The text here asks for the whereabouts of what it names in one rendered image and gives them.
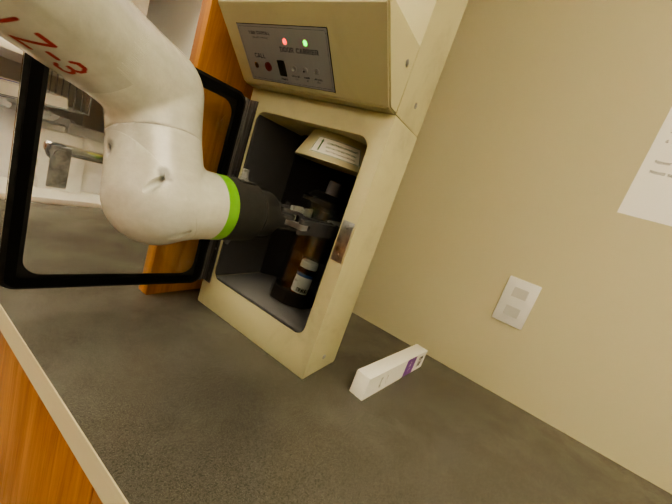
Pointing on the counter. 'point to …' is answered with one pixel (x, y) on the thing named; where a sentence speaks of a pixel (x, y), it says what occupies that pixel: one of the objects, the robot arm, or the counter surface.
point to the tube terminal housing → (307, 339)
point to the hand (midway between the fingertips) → (320, 221)
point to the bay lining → (284, 178)
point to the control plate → (320, 54)
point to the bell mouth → (333, 151)
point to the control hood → (339, 46)
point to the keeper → (342, 241)
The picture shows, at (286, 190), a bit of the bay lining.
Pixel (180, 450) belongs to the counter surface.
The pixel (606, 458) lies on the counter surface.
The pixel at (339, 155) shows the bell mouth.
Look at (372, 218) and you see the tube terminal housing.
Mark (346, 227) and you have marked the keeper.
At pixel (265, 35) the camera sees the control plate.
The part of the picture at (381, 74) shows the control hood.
